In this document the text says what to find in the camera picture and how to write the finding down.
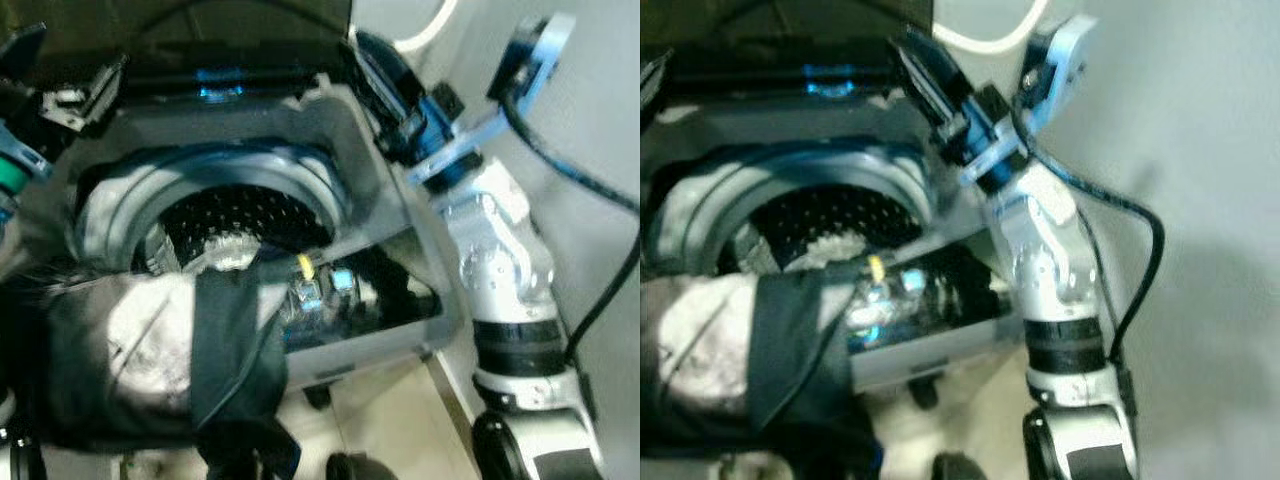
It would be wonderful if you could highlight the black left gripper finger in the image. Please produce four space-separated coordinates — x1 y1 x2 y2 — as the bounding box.
0 25 48 81
40 55 131 133
640 48 678 133

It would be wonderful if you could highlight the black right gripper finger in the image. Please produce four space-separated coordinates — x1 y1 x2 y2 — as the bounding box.
372 38 434 121
895 40 956 139
352 30 414 137
912 30 978 123

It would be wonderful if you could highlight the black and grey garment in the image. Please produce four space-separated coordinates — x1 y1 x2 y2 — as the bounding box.
0 255 303 480
640 262 886 480

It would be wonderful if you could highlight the grey top-loading washing machine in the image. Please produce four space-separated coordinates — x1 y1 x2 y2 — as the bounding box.
645 80 1029 393
20 80 471 393

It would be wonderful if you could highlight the perforated steel washer drum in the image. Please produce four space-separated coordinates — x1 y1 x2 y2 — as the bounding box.
650 143 933 279
75 143 353 286

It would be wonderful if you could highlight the black washer control panel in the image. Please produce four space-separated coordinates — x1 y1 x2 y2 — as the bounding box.
850 245 1006 351
283 245 443 353

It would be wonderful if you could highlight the black robot foot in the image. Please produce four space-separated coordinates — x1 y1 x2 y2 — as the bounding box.
325 452 401 480
930 452 993 480

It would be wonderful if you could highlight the white hose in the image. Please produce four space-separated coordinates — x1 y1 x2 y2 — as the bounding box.
393 0 461 54
930 0 1053 57

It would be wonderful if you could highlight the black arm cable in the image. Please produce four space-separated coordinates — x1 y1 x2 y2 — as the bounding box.
500 88 641 366
1010 90 1168 401

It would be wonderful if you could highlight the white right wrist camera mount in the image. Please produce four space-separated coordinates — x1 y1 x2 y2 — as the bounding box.
405 12 578 189
960 12 1098 193

